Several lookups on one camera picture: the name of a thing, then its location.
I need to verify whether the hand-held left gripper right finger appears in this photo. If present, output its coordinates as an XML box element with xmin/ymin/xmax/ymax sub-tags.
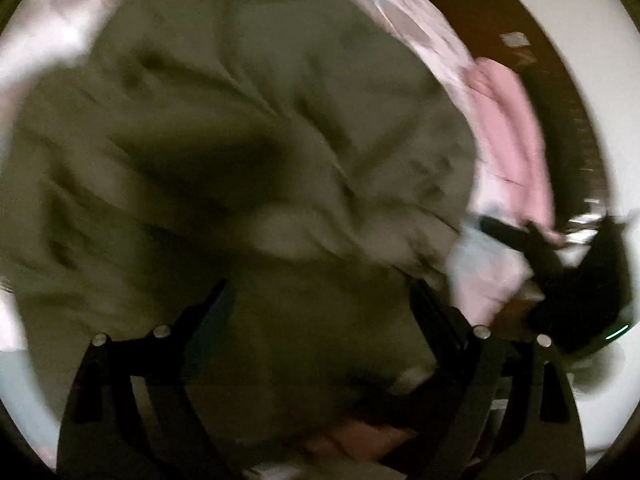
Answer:
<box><xmin>407</xmin><ymin>277</ymin><xmax>587</xmax><ymax>480</ymax></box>

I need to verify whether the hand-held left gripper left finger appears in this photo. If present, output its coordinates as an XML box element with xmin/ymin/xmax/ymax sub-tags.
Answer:
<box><xmin>56</xmin><ymin>280</ymin><xmax>237</xmax><ymax>480</ymax></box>

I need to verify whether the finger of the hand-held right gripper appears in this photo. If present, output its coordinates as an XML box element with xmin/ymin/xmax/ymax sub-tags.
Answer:
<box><xmin>479</xmin><ymin>214</ymin><xmax>563</xmax><ymax>278</ymax></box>

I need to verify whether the olive green hooded puffer jacket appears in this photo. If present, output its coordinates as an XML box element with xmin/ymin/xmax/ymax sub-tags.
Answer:
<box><xmin>0</xmin><ymin>0</ymin><xmax>477</xmax><ymax>461</ymax></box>

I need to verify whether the person's left hand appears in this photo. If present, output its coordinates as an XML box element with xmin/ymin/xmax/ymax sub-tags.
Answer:
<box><xmin>300</xmin><ymin>419</ymin><xmax>417</xmax><ymax>463</ymax></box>

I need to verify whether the folded pink blanket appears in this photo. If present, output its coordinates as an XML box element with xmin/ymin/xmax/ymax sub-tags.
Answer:
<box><xmin>462</xmin><ymin>56</ymin><xmax>567</xmax><ymax>247</ymax></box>

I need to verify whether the dark wooden headboard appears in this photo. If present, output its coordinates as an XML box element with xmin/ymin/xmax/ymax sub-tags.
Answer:
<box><xmin>425</xmin><ymin>0</ymin><xmax>623</xmax><ymax>233</ymax></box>

